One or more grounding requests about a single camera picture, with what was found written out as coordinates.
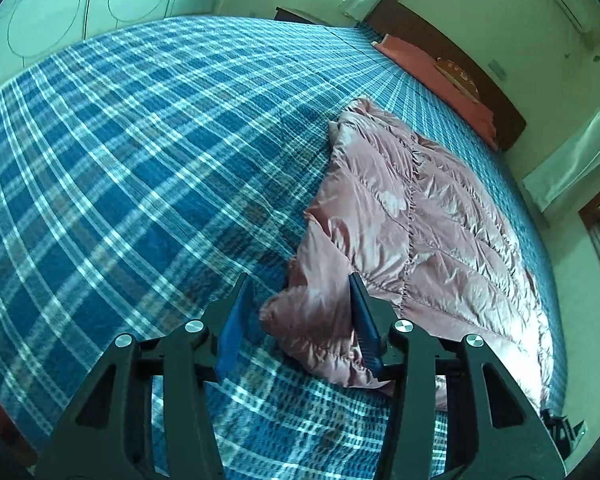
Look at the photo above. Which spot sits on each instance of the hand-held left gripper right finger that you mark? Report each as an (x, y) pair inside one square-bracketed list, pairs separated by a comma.
[(365, 330)]

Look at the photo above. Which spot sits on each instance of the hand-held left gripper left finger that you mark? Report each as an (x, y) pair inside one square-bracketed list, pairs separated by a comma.
[(235, 330)]

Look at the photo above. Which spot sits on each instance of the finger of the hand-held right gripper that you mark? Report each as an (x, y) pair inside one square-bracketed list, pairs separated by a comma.
[(565, 432)]

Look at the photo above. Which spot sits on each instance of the pink puffer jacket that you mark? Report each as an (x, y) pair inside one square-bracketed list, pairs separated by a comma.
[(430, 220)]

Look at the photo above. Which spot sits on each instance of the blue plaid bed sheet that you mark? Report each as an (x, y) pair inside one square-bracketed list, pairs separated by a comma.
[(130, 160)]

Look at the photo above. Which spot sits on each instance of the brown patterned cushion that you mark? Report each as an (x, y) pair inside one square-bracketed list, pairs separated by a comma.
[(457, 76)]

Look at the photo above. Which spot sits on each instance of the pink pillow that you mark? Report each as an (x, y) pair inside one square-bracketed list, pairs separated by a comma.
[(415, 57)]

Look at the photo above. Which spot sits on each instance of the wooden headboard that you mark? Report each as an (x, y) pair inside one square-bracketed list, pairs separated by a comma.
[(430, 35)]

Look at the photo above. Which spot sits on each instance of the wooden nightstand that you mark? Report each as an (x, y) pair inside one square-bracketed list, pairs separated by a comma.
[(295, 14)]

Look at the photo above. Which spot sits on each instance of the white wardrobe with circle pattern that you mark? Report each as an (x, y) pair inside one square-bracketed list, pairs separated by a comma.
[(45, 25)]

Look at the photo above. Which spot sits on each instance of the wall socket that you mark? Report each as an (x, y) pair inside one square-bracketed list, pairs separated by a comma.
[(498, 70)]

